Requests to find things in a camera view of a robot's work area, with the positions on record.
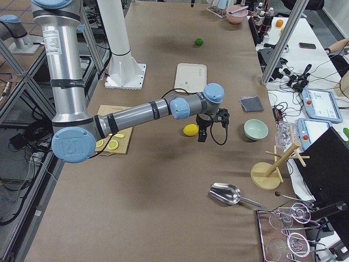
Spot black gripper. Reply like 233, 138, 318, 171
196, 114, 215, 142

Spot yellow lemon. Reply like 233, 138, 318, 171
183, 124, 199, 136

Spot green lime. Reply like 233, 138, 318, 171
195, 38, 204, 46

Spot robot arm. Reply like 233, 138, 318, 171
32, 1, 229, 163

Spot cream rabbit tray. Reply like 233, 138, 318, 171
174, 63, 207, 93

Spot mint green bowl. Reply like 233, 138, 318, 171
244, 119, 269, 141

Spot grey folded cloth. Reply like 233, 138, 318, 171
239, 96, 264, 112

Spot metal scoop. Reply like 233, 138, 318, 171
209, 182, 262, 207

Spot wooden cup tree stand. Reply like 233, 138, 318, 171
250, 141, 310, 190

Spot lemon slice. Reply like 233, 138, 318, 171
107, 140, 119, 151
96, 140, 104, 148

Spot wooden cutting board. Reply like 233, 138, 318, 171
95, 105, 133, 156

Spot teach pendant tablet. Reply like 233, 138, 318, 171
302, 88, 343, 123
297, 118, 332, 151

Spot pink bowl with ice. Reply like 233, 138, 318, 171
226, 6, 249, 25

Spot black monitor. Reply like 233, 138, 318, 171
297, 127, 348, 204

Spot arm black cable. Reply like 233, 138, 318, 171
209, 120, 228, 145

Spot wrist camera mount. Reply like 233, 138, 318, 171
216, 108, 230, 124

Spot white camera pillar mount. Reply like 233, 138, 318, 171
99, 1, 146, 90

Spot wire glass rack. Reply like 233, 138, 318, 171
255, 201, 349, 262

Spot aluminium frame post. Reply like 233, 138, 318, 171
261, 0, 309, 85

